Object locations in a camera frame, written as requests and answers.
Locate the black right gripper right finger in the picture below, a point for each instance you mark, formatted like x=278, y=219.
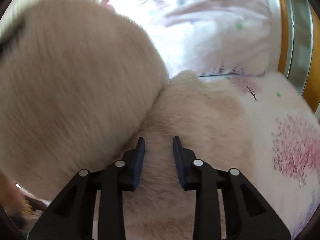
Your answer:
x=225, y=197

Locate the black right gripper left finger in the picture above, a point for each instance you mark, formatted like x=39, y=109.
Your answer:
x=70, y=215

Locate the pink fleece garment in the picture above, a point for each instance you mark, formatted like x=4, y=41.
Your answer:
x=79, y=85

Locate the pink floral bed sheet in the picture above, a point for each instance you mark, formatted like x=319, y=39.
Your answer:
x=285, y=137

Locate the pink floral pillow right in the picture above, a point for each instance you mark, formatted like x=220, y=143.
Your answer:
x=209, y=37

